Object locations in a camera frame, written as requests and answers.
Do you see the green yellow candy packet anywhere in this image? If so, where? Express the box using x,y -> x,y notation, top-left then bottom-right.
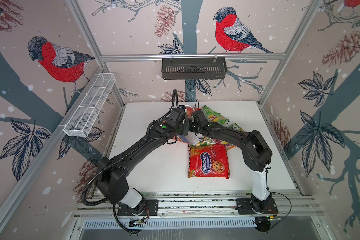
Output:
191,137 -> 216,146
229,123 -> 244,132

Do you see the green chips bag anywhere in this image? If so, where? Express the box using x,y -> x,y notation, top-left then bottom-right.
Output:
201,106 -> 229,126

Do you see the red paper gift bag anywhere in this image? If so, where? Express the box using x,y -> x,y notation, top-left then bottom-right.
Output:
176,105 -> 203,146

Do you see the red snack bag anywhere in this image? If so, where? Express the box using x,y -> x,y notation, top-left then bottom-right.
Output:
188,145 -> 231,179

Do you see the orange candy snack packet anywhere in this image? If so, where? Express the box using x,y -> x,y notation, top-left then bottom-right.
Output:
215,139 -> 235,151

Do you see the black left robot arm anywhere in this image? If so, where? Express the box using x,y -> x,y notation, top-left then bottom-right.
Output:
95,105 -> 189,214

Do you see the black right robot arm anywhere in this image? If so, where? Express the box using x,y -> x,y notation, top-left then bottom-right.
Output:
189,110 -> 273,213

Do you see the black hanging basket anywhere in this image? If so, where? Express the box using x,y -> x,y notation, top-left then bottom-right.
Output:
162,58 -> 227,80

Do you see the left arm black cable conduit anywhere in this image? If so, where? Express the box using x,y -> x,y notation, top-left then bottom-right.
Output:
80,88 -> 181,235

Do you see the horizontal aluminium frame bar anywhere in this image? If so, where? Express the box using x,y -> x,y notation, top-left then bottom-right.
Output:
101,53 -> 286,63

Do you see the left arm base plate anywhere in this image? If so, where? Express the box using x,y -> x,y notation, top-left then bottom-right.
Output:
117,200 -> 159,217

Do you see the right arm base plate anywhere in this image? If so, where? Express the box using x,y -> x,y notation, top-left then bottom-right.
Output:
236,198 -> 279,216

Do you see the white wire mesh shelf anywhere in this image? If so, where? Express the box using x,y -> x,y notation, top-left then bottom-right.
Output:
64,73 -> 116,138

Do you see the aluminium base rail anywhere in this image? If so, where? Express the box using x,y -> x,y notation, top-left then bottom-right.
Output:
69,193 -> 324,235

